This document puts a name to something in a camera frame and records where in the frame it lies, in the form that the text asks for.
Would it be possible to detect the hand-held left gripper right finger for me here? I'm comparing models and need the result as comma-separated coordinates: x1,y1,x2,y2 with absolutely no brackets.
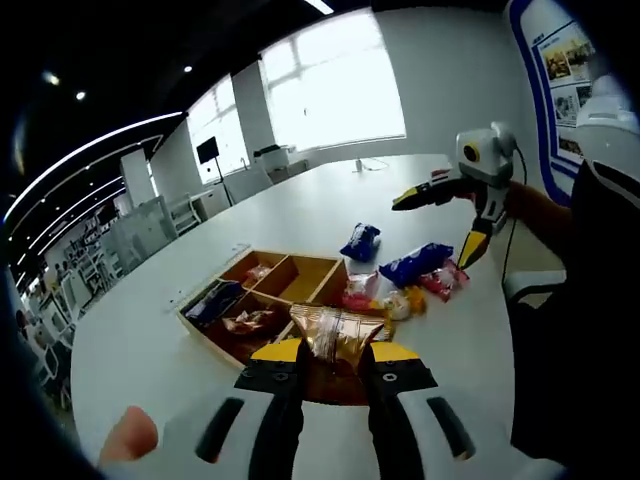
359,341,531,480

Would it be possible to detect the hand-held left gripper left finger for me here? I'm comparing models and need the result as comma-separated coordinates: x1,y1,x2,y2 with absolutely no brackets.
149,337,307,480

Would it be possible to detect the red snack packet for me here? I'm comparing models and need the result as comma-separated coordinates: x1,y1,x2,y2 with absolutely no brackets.
418,259,472,305

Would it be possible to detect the blue cookie packet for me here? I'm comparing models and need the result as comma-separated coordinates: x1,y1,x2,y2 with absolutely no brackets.
378,242,456,289
339,222,382,262

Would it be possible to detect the golden mixed nuts packet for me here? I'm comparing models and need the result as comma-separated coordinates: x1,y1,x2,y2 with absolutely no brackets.
221,308,277,335
288,303,387,407

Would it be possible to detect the yellow marshmallow packet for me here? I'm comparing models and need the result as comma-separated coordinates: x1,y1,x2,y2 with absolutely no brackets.
382,285,429,322

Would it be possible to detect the wooden divided container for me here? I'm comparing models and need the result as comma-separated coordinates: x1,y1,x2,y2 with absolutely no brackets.
175,248,351,369

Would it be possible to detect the pink marshmallow packet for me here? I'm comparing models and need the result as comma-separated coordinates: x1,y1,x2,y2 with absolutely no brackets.
243,264,274,287
342,270,382,312

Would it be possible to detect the silver blue candy packet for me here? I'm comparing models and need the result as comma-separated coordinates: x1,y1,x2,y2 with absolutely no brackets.
184,279,246,321

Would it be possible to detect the person's left hand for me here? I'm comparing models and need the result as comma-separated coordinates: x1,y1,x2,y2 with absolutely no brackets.
98,405,160,470

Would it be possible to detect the small white desk device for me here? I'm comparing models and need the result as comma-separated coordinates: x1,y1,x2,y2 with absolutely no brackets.
351,157,392,174

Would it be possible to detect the white chest device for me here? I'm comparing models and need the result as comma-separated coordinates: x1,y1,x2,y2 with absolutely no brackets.
574,74,640,169

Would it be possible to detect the person's dark clothing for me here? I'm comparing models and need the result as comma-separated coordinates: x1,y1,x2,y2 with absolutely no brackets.
509,159,640,461

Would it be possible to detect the white printer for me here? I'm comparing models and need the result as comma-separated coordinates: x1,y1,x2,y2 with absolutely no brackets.
252,143,291,174

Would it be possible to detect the grey mesh office chair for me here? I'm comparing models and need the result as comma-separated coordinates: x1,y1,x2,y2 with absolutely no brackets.
112,194,179,261

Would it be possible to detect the black monitor on stand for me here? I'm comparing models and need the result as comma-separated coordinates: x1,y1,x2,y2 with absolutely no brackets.
195,136,236,206

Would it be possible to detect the black cable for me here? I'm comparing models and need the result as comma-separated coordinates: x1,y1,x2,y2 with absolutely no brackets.
501,142,529,286

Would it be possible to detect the blue white wall poster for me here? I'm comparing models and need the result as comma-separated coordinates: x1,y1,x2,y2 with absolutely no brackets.
507,0,601,206

